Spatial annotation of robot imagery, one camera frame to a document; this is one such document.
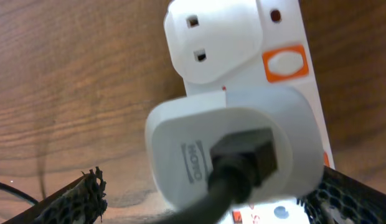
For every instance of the white USB charger plug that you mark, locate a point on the white USB charger plug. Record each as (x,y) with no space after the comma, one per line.
(269,130)

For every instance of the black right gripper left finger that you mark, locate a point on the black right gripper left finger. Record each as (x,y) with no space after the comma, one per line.
(82,201)

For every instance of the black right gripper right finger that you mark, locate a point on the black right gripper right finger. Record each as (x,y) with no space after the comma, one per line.
(341,199)

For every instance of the white power strip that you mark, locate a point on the white power strip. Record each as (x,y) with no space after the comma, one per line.
(245,64)

